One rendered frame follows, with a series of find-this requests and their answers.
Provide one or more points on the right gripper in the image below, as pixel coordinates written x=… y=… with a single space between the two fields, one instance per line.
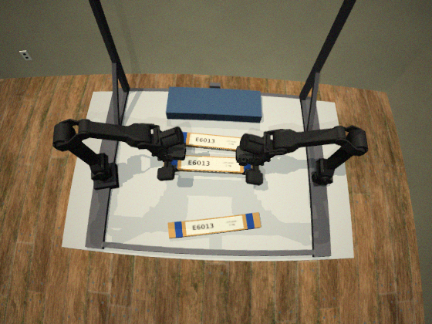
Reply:
x=167 y=172

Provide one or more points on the orange welding electrode pack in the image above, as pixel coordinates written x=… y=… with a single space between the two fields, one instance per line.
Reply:
x=206 y=164

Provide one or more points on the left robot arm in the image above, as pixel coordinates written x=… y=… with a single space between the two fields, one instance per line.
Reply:
x=287 y=141

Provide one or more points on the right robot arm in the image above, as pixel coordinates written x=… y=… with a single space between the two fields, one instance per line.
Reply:
x=135 y=135

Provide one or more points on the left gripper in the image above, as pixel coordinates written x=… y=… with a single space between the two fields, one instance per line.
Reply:
x=254 y=176

